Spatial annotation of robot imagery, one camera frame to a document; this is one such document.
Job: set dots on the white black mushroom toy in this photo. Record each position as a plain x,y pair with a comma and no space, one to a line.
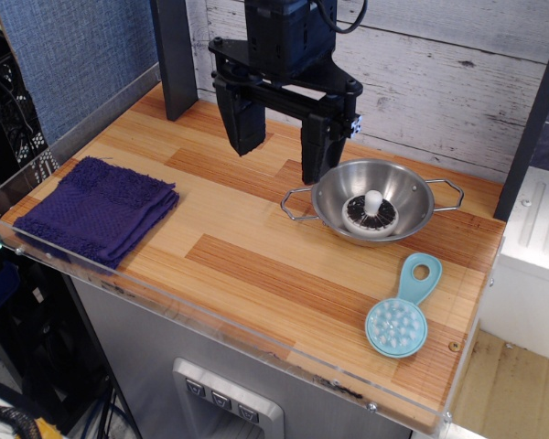
370,216

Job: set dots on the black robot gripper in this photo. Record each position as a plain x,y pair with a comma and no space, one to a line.
285,64

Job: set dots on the silver dispenser button panel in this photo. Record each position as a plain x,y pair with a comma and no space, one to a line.
224,402

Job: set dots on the purple folded cloth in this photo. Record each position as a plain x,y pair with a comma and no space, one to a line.
99,211

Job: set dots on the white side cabinet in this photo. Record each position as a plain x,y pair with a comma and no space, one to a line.
515,303

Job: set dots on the dark grey right post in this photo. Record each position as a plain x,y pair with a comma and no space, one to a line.
525,150

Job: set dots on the black plastic crate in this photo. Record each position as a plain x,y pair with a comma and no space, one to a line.
22,142

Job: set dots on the steel bowl with handles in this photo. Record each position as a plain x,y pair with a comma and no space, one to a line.
406,190

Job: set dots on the clear acrylic table guard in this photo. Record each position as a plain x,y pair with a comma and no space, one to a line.
241,281

